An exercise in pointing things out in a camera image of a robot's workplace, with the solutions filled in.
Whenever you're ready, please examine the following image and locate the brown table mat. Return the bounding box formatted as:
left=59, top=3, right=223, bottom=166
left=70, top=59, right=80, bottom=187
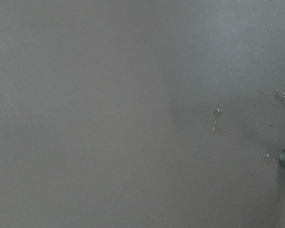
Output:
left=0, top=0, right=285, bottom=228

